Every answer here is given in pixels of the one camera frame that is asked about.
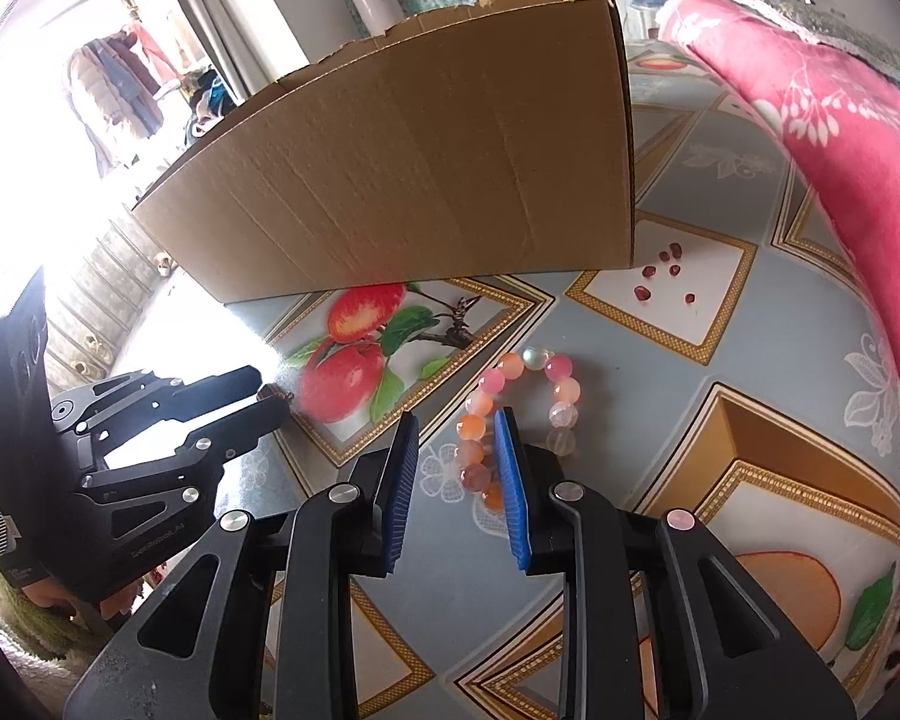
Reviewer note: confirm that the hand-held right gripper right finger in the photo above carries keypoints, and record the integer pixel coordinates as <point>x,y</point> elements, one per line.
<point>511,495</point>

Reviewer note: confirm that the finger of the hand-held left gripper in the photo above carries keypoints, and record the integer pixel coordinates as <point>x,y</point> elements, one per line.
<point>247,427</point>
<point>217,390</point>

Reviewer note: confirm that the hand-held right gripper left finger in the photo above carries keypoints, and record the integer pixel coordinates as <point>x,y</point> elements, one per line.
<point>399,495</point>

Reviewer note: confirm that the brown cardboard box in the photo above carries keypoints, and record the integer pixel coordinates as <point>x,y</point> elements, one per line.
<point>420,165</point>

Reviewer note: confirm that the person's left forearm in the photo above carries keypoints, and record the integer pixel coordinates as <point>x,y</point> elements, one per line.
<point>15,630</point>

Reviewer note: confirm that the person's left hand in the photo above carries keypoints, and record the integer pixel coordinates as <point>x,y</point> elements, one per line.
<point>52,601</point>

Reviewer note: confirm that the metal window railing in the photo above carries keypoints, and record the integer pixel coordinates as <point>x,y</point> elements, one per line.
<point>97,307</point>

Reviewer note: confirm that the pile of clothes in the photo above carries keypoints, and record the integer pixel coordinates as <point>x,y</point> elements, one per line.
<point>210,101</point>

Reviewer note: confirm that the hanging clothes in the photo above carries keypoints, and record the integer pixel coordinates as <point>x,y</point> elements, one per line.
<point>120,90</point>

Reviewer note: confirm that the white paper roll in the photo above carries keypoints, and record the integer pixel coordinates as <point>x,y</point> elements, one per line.
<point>375,7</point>

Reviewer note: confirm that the pink floral blanket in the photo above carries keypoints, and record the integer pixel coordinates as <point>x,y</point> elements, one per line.
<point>832,165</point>

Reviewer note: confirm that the grey lace-edged pillow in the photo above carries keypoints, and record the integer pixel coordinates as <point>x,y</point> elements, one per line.
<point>825,26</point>

